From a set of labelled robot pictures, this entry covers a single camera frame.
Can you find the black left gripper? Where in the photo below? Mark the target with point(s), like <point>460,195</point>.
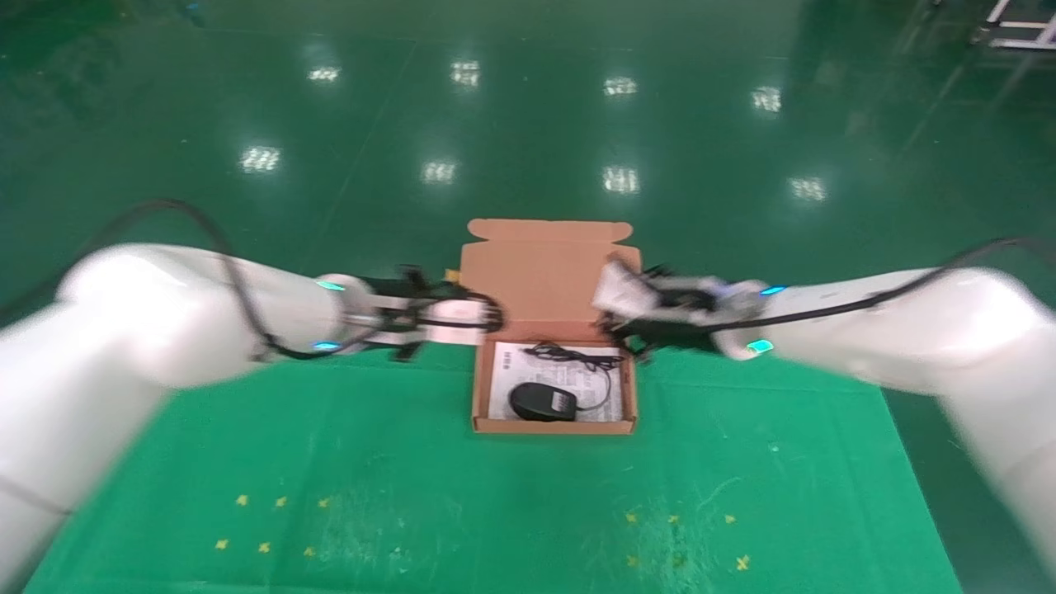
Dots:
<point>388,318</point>

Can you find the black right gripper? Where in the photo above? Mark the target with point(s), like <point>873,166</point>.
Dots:
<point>676,334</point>

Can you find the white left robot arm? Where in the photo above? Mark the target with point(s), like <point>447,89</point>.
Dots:
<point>148,322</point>

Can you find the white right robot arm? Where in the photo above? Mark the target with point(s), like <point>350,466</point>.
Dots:
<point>907,330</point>

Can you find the open orange cardboard box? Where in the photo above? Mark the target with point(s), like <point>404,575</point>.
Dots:
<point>540,272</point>

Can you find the white printed instruction sheet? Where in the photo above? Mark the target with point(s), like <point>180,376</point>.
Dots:
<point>503,388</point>

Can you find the green table mat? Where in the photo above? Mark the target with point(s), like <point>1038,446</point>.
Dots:
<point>495,495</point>

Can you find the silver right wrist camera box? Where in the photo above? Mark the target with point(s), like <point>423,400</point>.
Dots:
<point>627,289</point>

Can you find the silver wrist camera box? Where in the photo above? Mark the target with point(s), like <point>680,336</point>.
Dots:
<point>458,320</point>
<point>627,289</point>

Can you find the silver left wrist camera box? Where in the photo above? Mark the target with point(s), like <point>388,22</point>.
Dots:
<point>458,320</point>

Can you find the white metal cart frame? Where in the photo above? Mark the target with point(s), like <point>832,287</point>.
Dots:
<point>1019,33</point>

